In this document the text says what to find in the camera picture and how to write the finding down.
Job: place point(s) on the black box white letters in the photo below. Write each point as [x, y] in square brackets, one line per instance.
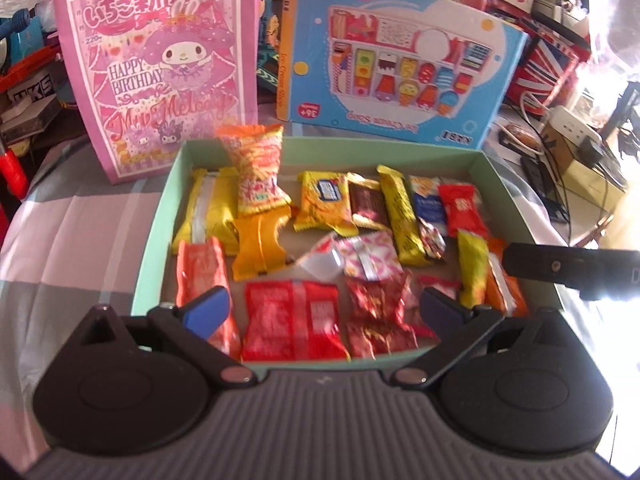
[30, 102]

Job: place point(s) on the blue yellow toy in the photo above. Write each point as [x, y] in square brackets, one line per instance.
[270, 45]

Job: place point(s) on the blue snack packet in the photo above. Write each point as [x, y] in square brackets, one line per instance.
[427, 202]

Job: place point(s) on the red square packet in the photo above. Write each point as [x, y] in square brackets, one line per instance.
[462, 207]

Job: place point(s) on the orange-red long snack packet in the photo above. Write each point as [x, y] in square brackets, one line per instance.
[200, 275]

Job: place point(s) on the yellow packet dark label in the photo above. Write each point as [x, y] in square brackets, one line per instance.
[325, 200]

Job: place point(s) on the white red small packet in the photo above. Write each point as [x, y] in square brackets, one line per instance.
[320, 260]

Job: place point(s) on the red snack packet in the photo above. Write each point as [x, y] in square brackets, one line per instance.
[290, 320]

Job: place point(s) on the white power strip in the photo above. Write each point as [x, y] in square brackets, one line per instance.
[570, 125]

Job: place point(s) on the plain orange snack packet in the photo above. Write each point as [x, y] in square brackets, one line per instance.
[255, 250]

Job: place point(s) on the black power adapter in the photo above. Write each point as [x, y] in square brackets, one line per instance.
[594, 152]

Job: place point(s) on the brown oval case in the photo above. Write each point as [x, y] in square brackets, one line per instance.
[520, 140]

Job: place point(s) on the large yellow snack packet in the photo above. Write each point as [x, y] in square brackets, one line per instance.
[222, 205]

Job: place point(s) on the orange patterned snack bag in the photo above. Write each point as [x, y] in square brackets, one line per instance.
[255, 170]

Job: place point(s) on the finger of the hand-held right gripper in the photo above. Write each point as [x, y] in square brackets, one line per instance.
[550, 262]

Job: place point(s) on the pink floral white packet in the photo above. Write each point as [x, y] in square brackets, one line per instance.
[375, 257]

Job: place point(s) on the brown gold snack packet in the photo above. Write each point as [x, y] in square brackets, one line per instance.
[367, 205]

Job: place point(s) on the checked bed sheet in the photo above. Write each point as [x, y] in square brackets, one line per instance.
[75, 260]

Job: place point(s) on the yellow green snack packet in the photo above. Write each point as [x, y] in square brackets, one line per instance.
[472, 270]

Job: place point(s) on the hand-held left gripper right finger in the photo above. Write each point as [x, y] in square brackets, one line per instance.
[440, 306]

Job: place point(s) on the black remote control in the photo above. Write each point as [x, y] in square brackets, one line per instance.
[542, 185]

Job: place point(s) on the long yellow bar packet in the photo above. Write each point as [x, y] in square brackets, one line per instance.
[402, 220]

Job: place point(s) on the metal pole red grip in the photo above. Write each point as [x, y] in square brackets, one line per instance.
[12, 175]

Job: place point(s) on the pink gift bag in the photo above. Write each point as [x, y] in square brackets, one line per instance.
[150, 60]

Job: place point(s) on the union flag tin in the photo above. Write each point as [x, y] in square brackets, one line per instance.
[545, 67]

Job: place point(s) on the small dark red candy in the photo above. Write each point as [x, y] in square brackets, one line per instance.
[431, 240]

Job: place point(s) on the orange packet clear strip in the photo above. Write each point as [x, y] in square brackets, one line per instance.
[500, 290]

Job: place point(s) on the mint green cardboard box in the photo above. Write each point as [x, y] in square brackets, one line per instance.
[152, 250]

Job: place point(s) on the blue toy box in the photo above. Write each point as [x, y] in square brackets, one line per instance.
[400, 60]

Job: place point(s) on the brown cardboard box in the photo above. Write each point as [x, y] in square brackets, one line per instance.
[580, 172]

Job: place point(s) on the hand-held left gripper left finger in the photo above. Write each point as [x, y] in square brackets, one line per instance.
[207, 310]

